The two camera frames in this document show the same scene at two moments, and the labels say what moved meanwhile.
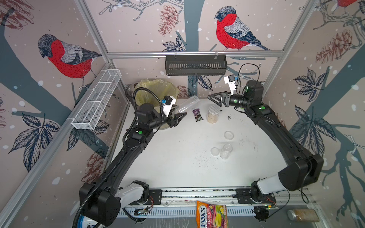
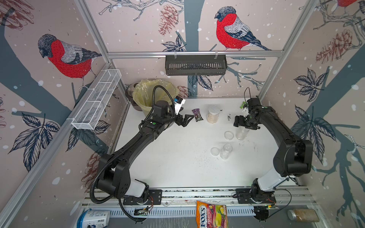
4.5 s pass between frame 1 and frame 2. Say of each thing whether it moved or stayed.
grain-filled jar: stayed
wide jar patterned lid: stayed
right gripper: moved
